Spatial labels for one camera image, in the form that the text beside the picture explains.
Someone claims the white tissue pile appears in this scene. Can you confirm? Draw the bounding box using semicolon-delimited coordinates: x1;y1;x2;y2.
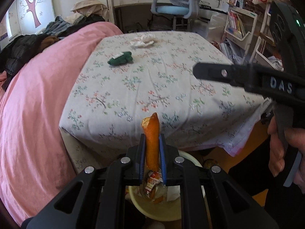
130;34;156;48

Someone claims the green plush toy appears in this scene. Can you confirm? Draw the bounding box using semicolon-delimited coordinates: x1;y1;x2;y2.
108;52;133;66

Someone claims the red snack bag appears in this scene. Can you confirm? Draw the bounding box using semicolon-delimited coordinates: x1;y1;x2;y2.
144;171;163;195

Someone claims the yellow trash bucket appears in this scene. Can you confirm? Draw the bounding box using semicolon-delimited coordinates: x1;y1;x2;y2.
128;150;206;222

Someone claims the person's right hand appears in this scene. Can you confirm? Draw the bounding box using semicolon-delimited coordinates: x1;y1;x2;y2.
268;117;305;194

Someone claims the white bookshelf rack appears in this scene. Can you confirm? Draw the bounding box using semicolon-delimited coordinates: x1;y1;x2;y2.
220;0;272;65

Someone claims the pink bed duvet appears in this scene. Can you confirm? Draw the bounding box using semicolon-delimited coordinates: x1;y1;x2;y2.
1;22;121;225

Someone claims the floral tablecloth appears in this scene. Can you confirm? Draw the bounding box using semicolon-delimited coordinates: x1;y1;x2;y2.
59;31;270;172

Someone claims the black down jacket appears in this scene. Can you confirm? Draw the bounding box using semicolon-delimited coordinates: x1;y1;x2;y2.
1;34;60;91

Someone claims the pile of clothes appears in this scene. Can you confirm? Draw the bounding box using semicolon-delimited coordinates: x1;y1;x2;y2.
36;14;105;38

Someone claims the beige bag on bed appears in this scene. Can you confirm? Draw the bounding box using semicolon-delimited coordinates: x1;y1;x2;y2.
70;0;109;21

